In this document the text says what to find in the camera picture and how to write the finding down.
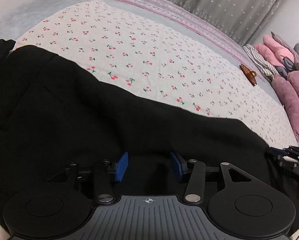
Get black pants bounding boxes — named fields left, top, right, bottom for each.
left=0, top=29, right=299, bottom=235

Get mauve folded quilt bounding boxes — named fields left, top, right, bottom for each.
left=270, top=31, right=299, bottom=148

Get striped folded cloth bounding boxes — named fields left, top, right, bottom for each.
left=243, top=44, right=278, bottom=83

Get brown hair claw clip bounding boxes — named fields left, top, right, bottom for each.
left=239, top=64, right=257, bottom=86

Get pink and grey folded clothes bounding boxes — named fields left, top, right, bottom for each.
left=254, top=35, right=296, bottom=79

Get cherry print bed sheet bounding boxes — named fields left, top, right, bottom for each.
left=0, top=0, right=295, bottom=149

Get pink striped blanket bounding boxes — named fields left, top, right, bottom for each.
left=87, top=0, right=268, bottom=83

